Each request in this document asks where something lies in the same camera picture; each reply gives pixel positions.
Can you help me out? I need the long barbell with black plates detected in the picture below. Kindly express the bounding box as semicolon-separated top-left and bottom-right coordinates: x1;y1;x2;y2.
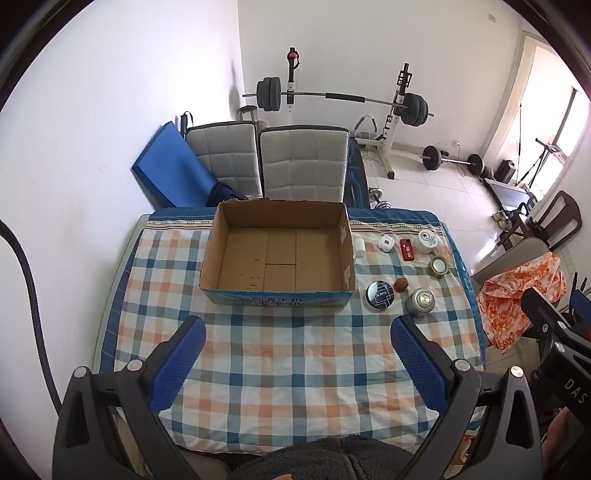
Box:
242;76;435;127

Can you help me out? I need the blue folded exercise mat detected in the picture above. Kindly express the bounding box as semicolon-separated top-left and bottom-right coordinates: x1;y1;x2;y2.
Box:
130;121;245;208

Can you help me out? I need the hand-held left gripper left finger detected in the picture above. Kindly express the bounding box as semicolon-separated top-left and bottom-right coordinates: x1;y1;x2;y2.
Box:
52;315;207;480

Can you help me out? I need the grey padded chair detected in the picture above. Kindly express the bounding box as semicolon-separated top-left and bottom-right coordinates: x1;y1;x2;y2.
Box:
185;122;264;201
259;126;349;204

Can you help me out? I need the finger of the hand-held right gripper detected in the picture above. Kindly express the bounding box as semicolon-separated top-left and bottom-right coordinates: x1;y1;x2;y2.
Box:
521;287;575;365

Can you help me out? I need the dark blue weight bench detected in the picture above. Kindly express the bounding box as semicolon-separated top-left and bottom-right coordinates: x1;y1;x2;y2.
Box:
346;138;372;208

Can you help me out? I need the thick black hose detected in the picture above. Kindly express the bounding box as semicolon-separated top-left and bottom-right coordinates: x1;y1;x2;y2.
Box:
0;219;63;416

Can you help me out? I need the person's right hand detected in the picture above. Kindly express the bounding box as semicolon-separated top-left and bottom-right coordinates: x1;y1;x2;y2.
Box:
544;408;591;480

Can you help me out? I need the dark low table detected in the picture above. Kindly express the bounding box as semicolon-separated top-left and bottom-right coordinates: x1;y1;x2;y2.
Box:
482;178;539;217

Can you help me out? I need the silver metal can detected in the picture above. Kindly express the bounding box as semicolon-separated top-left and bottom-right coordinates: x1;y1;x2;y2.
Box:
405;287;435;319

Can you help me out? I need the plaid tablecloth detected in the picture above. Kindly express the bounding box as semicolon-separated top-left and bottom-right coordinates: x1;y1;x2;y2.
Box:
95;208;488;455

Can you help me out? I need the barbell on rack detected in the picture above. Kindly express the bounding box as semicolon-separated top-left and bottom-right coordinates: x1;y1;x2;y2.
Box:
238;46;416;181

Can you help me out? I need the black round tin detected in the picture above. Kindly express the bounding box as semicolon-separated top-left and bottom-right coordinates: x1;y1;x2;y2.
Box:
365;280;395;312

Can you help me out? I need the dark wooden chair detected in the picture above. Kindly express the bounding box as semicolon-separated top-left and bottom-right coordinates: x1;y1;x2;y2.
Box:
496;190;583;252

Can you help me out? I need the ab exercise machine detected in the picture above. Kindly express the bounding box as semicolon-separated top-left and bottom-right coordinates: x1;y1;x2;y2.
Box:
353;115;386;148

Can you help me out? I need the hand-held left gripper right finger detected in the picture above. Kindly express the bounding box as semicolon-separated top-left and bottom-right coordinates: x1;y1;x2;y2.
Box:
390;316;543;480

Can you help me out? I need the short barbell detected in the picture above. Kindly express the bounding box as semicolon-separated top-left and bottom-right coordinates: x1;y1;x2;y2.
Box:
421;145;483;176

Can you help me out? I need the cardboard box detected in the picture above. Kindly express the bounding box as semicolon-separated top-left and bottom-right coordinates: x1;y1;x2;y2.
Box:
198;199;357;315

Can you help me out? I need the orange floral cloth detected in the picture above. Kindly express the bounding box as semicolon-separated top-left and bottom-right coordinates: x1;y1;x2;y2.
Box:
478;253;567;354

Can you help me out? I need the black tripod stand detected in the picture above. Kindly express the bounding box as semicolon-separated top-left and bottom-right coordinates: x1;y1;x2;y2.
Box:
517;102;566;190

